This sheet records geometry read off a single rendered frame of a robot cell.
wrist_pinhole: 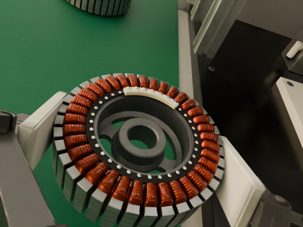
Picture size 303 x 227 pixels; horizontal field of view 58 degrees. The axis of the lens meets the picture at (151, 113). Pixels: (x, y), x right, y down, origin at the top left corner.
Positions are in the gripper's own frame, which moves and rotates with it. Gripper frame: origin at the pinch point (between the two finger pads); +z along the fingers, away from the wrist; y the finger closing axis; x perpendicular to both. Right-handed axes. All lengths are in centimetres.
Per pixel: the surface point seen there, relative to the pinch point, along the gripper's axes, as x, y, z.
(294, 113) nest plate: 3.0, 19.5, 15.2
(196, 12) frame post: 12.2, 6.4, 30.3
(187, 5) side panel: 13.8, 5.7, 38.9
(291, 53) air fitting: 10.4, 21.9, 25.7
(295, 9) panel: 18.7, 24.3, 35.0
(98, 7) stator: 8.2, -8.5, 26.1
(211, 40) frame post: 8.5, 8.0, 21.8
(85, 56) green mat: 1.9, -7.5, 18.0
